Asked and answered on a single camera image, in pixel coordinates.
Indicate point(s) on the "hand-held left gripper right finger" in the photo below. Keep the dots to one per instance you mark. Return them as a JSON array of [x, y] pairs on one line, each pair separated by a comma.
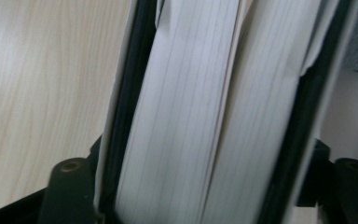
[[318, 168]]

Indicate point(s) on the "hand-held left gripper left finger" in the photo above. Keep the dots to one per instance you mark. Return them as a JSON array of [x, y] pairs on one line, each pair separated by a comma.
[[95, 154]]

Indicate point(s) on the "white book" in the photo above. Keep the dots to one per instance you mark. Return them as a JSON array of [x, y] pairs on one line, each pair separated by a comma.
[[180, 118]]

